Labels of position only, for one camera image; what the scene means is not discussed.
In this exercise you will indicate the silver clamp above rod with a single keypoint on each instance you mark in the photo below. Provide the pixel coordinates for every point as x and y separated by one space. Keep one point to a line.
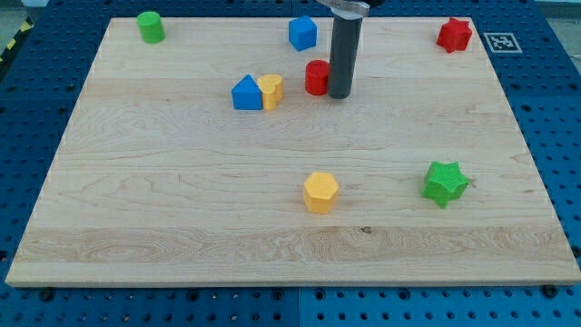
347 9

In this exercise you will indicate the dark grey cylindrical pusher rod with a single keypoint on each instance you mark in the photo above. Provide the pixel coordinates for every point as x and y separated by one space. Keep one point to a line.
343 55

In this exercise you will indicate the red cylinder block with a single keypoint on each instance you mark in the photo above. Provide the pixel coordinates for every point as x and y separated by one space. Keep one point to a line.
316 77

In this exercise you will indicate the blue cube block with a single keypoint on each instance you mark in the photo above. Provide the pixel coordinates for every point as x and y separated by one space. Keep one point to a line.
303 33

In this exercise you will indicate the yellow heart block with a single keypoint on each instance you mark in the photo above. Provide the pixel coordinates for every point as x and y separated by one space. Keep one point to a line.
271 86

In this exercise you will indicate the red star block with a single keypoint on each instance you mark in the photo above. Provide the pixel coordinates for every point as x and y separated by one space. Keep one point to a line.
454 35

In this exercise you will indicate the blue triangle block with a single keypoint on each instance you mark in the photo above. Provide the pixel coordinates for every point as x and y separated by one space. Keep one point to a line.
246 94

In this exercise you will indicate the white fiducial marker tag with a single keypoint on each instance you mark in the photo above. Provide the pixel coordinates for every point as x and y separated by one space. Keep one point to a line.
502 43

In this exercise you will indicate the yellow hexagon block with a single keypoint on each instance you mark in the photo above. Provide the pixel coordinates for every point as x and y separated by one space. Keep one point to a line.
320 192

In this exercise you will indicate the green star block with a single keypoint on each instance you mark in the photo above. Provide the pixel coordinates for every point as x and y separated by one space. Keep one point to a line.
444 182

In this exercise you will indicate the wooden board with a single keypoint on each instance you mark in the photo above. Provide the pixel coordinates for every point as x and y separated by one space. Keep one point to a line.
160 182

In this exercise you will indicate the green cylinder block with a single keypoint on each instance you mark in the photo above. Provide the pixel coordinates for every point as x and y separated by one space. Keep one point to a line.
150 26

